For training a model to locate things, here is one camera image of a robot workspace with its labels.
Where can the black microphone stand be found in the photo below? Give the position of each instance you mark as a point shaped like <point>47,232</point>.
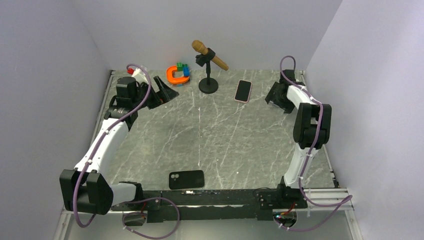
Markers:
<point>208,85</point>

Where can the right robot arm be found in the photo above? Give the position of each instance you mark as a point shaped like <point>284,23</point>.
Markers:
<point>311,131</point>

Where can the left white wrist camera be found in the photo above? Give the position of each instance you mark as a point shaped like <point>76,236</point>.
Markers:
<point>137,73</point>

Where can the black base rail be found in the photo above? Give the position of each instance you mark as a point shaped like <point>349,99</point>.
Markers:
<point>194,205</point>

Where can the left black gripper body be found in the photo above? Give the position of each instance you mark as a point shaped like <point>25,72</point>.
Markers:
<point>154,101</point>

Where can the black phone case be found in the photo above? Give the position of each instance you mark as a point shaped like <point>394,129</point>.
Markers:
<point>189,179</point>

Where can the orange horseshoe toy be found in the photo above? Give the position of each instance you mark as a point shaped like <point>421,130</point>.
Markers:
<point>172,79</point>

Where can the blue toy brick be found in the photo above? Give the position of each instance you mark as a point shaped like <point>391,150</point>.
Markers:
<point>186,71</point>

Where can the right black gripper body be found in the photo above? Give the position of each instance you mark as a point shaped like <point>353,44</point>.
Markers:
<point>279,100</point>

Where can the wooden toy microphone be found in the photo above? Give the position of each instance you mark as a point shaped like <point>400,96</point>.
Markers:
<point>206,54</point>

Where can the phone in pink case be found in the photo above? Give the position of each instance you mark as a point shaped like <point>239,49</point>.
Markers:
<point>243,91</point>

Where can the green toy brick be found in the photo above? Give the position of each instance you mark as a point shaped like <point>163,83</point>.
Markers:
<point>180,66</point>

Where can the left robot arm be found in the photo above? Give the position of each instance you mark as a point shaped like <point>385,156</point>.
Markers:
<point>118,120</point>

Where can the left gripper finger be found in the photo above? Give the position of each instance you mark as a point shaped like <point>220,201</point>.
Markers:
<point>163,89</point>
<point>166,96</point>

